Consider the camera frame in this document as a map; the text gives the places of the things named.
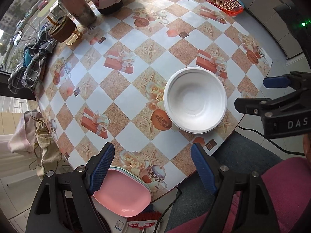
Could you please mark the red plastic basket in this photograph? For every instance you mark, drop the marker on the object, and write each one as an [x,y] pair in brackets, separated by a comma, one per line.
[229,11]

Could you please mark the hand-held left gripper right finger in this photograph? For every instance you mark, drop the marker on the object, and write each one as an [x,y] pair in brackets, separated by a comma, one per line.
[204,170]

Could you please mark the beige cloth bag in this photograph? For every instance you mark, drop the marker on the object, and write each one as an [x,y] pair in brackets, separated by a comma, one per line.
[49,150]

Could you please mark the white bowl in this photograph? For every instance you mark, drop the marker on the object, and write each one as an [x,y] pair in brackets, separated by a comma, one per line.
[194,99]
[201,131]

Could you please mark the pink plate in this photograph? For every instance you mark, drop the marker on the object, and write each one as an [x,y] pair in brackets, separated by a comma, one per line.
[121,194]

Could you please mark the person's blue trousers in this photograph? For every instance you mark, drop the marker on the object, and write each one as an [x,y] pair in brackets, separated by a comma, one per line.
[218,150]

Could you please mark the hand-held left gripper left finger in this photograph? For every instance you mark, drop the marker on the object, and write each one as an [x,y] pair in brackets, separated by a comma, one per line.
[102,167]

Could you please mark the red brush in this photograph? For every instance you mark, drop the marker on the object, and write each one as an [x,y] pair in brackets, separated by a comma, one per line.
[145,219]

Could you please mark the grey plaid cloth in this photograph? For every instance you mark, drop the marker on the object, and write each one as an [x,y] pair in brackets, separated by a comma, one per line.
[36,63]

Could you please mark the printed checkered tablecloth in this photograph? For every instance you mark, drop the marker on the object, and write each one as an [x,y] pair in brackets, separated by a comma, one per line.
[126,97]

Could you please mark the pale pink cloth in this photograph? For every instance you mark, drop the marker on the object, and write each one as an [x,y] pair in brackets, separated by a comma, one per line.
[21,136]

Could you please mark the pink thermos bottle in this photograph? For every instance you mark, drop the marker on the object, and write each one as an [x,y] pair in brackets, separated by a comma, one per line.
[77,7]

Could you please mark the person's magenta garment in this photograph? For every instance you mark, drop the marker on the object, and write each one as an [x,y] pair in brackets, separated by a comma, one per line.
[286,194]

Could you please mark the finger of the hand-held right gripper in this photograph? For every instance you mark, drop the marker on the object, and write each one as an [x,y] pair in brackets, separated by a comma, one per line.
[275,82]
[250,105]

